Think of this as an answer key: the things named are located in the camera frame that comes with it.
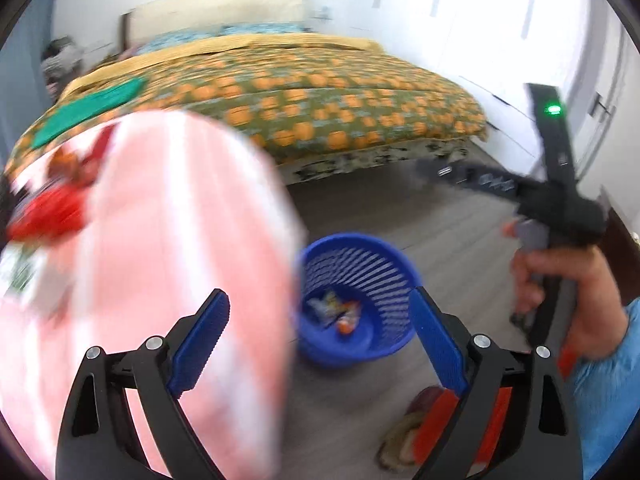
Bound teal patterned pillow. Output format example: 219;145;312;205
137;22;306;53

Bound small orange white packet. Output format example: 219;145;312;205
336;302;362;336

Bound patterned bed skirt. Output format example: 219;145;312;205
287;137;473;186

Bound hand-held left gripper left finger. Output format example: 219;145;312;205
55;288;231;480

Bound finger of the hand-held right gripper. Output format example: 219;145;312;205
414;156;523;203

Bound white green printed packet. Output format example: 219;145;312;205
0;245;46;301

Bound yellow knitted blanket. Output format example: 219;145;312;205
62;34;383;96

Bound pink striped tablecloth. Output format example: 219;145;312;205
0;110;308;480

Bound red snack packet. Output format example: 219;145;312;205
7;187;86;243

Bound person's right hand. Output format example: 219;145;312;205
502;220;631;361

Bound blue grey curtain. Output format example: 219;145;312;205
0;0;58;126

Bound white wardrobe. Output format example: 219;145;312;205
350;0;640;211

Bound white crumpled wrapper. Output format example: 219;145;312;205
306;292;341;328

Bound blue plastic basket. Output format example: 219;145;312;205
292;232;423;366

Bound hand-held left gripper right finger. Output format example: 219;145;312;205
409;286;586;480

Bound brown slipper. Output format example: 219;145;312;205
377;385;451;471

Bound pile of clothes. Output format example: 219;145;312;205
40;37;83;96

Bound green folded cloth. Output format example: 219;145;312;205
32;77;148;148

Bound cream pillow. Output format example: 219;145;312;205
127;0;313;43

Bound person's right forearm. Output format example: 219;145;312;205
567;297;640;478

